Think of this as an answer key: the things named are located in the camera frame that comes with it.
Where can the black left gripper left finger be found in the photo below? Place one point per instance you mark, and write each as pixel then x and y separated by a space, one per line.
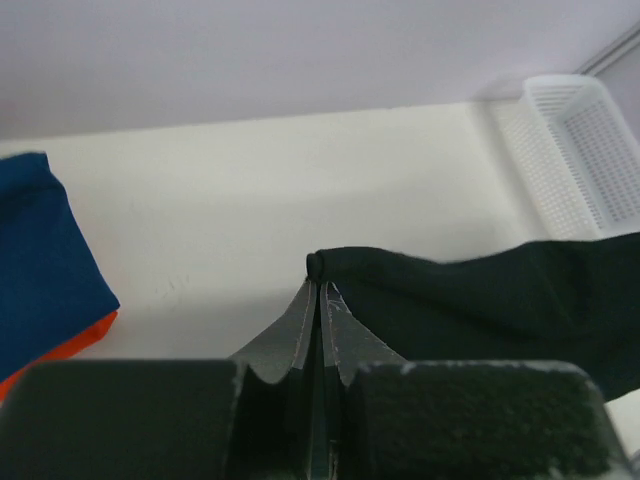
pixel 273 416

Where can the white perforated plastic basket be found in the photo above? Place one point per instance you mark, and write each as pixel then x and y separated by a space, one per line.
pixel 569 160

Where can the black t shirt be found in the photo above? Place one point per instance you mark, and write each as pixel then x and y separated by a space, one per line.
pixel 571 301

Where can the folded orange t shirt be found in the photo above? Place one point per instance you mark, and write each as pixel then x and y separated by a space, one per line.
pixel 70 348

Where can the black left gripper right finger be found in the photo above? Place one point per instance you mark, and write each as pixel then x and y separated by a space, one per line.
pixel 346 344

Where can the folded blue t shirt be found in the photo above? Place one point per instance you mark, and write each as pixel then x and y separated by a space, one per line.
pixel 51 286

